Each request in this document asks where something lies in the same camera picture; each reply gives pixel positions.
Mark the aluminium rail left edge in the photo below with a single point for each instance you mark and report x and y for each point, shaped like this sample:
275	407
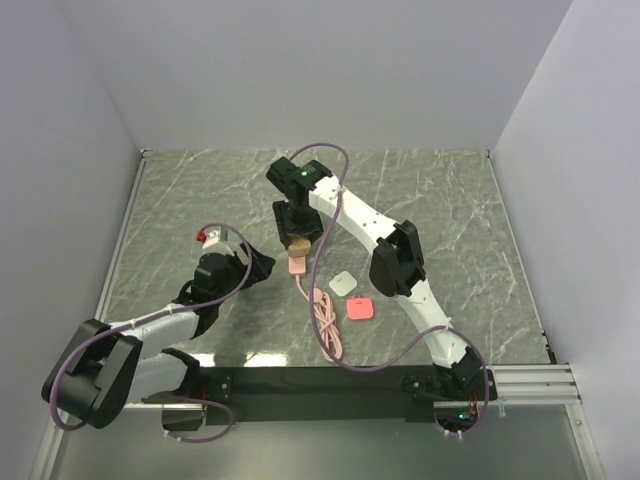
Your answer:
108	285

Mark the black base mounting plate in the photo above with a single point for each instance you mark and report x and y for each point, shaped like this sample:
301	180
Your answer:
408	392

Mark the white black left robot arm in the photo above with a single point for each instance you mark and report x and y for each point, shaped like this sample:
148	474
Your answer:
105	367

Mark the aluminium rail frame front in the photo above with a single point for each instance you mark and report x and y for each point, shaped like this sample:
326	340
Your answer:
540	384

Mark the red square plug adapter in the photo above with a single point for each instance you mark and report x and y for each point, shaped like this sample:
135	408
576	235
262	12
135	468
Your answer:
360	309

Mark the white square plug adapter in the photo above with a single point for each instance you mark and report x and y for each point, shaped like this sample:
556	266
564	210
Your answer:
343	283

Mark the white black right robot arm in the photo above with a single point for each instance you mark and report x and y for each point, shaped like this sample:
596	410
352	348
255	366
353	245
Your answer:
315	201

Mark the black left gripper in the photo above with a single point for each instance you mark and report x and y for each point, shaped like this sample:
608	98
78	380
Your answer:
260	267

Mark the pink power strip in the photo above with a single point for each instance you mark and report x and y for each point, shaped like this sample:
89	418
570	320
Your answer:
297	266

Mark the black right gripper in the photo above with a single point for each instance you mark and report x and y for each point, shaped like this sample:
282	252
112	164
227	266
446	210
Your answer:
313	229

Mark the tan wooden plug adapter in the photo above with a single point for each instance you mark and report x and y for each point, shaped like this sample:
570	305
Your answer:
298	246

